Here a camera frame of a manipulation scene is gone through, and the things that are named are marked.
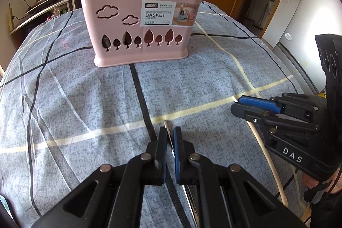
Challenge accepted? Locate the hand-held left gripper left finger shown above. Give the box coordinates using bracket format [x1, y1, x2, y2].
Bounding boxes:
[31, 127, 168, 228]

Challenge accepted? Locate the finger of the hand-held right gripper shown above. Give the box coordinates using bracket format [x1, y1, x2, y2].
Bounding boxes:
[237, 93, 321, 122]
[230, 102, 320, 141]

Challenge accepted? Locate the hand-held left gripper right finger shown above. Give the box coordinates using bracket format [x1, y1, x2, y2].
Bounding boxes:
[172, 126, 308, 228]

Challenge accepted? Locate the wooden chopstick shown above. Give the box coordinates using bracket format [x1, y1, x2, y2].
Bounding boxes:
[232, 95, 289, 208]

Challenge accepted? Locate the metal chopstick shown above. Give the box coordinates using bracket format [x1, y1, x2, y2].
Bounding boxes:
[163, 120, 201, 228]

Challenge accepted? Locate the pink plastic chopstick basket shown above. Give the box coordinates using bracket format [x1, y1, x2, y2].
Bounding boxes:
[78, 0, 206, 68]

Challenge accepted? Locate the person's right hand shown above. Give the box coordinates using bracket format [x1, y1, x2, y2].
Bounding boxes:
[303, 166, 342, 191]

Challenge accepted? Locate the blue plaid tablecloth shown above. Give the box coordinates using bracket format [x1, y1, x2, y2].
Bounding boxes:
[0, 0, 321, 228]

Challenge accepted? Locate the silver refrigerator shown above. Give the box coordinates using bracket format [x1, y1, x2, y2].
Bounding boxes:
[273, 0, 342, 95]

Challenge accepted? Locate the black gas stove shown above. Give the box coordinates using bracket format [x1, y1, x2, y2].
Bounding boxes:
[25, 0, 66, 15]

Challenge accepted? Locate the beige power strip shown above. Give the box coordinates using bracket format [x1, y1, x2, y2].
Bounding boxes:
[8, 7, 15, 31]

